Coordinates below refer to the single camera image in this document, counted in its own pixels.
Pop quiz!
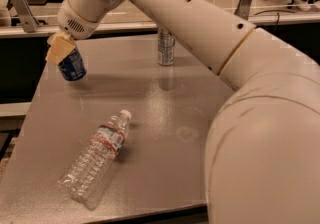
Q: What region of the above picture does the blue pepsi can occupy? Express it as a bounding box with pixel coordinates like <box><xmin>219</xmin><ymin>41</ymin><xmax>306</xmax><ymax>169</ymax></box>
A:
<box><xmin>58</xmin><ymin>48</ymin><xmax>87</xmax><ymax>81</ymax></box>

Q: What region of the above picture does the left metal bracket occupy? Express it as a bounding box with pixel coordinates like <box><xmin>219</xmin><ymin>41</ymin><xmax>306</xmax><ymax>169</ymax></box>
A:
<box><xmin>11</xmin><ymin>0</ymin><xmax>38</xmax><ymax>33</ymax></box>

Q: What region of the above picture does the silver energy drink can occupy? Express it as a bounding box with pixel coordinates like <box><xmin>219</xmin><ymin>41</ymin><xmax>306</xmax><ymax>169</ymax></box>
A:
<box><xmin>158</xmin><ymin>28</ymin><xmax>175</xmax><ymax>66</ymax></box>

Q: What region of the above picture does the black cable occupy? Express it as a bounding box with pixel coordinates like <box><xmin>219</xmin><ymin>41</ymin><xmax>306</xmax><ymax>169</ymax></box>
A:
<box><xmin>253</xmin><ymin>9</ymin><xmax>298</xmax><ymax>26</ymax></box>

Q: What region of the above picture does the clear plastic water bottle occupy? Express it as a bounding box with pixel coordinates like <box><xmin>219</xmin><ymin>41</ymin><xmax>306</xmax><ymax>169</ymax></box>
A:
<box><xmin>58</xmin><ymin>110</ymin><xmax>132</xmax><ymax>203</ymax></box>

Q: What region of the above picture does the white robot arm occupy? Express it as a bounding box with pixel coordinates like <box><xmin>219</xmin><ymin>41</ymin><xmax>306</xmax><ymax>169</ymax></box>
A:
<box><xmin>58</xmin><ymin>0</ymin><xmax>320</xmax><ymax>224</ymax></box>

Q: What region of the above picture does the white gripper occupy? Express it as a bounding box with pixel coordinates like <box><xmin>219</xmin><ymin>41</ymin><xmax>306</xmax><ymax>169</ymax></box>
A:
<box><xmin>46</xmin><ymin>0</ymin><xmax>100</xmax><ymax>64</ymax></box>

